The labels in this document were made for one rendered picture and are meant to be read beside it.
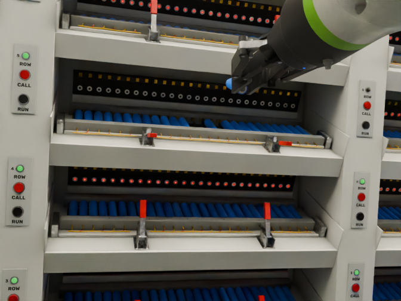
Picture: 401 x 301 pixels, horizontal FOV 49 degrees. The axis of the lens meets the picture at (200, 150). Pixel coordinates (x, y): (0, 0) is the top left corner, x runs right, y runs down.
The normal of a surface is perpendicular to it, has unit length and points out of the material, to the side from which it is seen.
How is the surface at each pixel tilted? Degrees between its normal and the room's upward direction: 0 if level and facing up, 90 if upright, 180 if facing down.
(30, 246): 90
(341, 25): 145
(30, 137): 90
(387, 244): 21
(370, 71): 90
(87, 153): 111
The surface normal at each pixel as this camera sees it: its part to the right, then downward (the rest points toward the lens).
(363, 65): 0.25, 0.03
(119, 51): 0.22, 0.38
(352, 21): -0.56, 0.82
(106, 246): 0.15, -0.92
